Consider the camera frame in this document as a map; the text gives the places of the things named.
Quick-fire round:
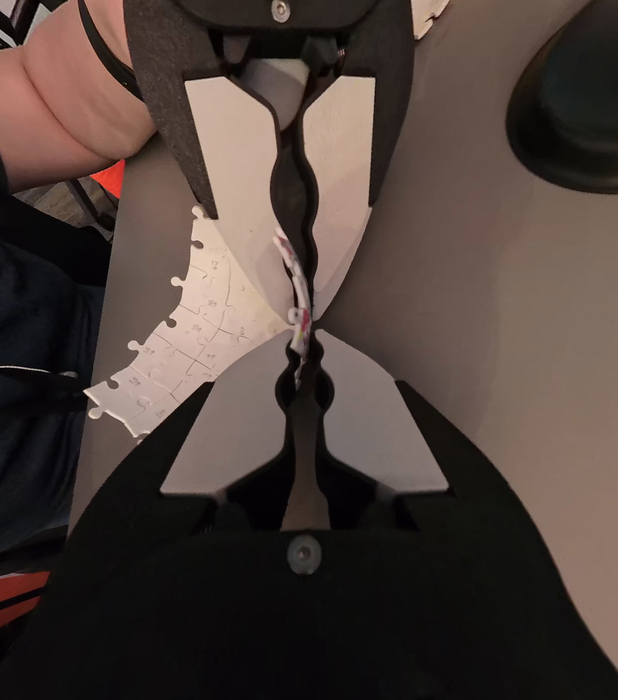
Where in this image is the black wristband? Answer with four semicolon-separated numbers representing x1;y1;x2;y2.
77;0;142;99

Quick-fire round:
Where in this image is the black round ball stand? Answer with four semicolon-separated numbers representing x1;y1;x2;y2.
506;0;618;195

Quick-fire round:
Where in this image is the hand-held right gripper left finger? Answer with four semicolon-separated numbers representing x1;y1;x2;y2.
161;332;301;502

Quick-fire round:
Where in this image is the assembled white puzzle section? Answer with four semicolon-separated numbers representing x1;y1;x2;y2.
85;206;299;438

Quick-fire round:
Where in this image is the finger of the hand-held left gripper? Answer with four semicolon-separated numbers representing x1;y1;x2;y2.
302;77;375;318
184;75;301;312

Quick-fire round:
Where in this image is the white puzzle piece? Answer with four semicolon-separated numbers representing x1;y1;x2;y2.
274;228;316;378

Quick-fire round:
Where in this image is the scattered loose puzzle pieces group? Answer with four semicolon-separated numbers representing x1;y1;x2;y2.
413;0;450;39

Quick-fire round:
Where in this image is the white drawstring cord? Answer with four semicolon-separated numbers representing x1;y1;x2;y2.
0;365;82;384

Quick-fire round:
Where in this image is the person's left forearm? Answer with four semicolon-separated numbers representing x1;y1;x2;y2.
0;0;159;195

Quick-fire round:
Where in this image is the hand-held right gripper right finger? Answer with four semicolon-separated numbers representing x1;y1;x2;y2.
312;328;451;502

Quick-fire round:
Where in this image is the red object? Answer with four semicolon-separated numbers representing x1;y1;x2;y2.
85;159;126;200

